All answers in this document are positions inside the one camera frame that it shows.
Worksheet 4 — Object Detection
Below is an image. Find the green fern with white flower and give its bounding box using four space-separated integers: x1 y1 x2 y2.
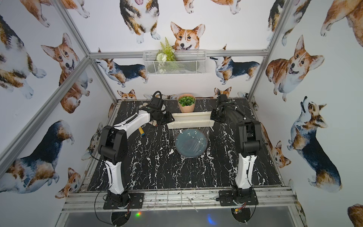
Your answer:
156 38 176 74

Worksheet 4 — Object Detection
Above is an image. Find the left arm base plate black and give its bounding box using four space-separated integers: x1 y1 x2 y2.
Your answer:
103 192 145 210

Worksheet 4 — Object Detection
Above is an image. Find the yellow toy shovel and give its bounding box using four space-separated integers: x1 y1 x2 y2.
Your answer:
139 127 145 136

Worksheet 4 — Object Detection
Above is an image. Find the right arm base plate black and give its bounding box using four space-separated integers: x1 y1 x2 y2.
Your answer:
216 188 259 206

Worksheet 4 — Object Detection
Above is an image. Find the pink pot with green plant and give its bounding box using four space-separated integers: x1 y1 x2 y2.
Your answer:
178 94 196 113

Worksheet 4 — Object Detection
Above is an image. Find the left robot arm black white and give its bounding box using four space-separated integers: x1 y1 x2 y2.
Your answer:
98 97 175 207

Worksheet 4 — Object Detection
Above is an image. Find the white wire wall basket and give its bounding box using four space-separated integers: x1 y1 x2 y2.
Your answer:
143 50 207 75

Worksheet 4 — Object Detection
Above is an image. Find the beige work glove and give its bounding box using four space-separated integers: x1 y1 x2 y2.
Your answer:
139 103 158 127

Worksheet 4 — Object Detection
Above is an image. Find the aluminium front rail frame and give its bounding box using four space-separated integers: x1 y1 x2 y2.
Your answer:
61 187 297 213

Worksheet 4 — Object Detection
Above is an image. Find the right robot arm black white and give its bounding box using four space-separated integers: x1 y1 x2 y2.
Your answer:
210 94 263 204

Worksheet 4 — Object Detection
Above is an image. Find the cream plastic wrap dispenser box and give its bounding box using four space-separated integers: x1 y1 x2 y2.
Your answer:
167 111 215 130

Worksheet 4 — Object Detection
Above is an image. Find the blue-grey ceramic plate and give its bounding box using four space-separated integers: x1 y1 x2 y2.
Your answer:
174 128 209 158

